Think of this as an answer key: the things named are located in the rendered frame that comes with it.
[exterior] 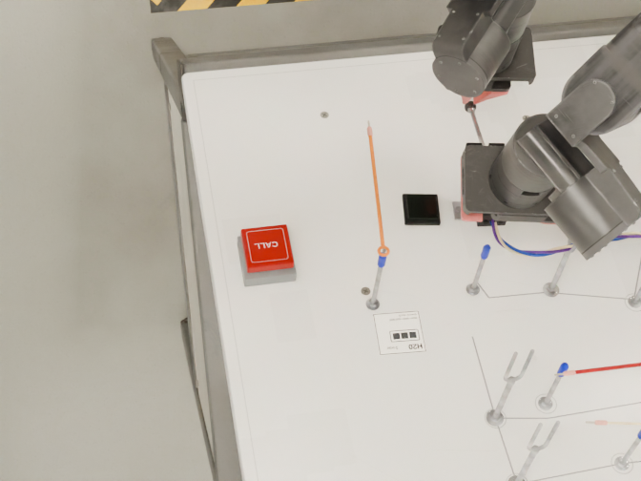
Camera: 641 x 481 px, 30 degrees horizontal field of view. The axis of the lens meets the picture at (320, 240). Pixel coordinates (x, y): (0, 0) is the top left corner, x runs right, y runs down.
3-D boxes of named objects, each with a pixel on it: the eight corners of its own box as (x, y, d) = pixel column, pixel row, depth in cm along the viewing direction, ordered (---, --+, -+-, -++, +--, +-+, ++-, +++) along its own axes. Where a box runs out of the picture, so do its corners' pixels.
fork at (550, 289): (541, 282, 130) (573, 207, 119) (557, 282, 130) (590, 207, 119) (544, 298, 129) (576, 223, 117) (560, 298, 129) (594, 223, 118)
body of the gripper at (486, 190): (568, 219, 113) (589, 198, 106) (462, 216, 113) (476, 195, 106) (566, 155, 115) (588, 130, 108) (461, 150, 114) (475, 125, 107)
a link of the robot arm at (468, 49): (527, -74, 111) (449, -78, 117) (469, 11, 107) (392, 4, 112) (559, 20, 120) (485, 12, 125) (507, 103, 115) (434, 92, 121)
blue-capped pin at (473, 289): (479, 283, 130) (493, 240, 123) (480, 295, 129) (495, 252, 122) (465, 283, 130) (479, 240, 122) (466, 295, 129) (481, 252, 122)
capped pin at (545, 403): (536, 407, 122) (556, 368, 115) (539, 395, 123) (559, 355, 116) (551, 411, 122) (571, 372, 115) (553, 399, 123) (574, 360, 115)
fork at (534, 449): (508, 493, 116) (541, 433, 105) (505, 476, 117) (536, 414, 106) (528, 491, 117) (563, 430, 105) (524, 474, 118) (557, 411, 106)
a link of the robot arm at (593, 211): (618, 64, 105) (595, 70, 97) (706, 165, 103) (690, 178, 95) (518, 153, 110) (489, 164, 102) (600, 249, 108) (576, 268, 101)
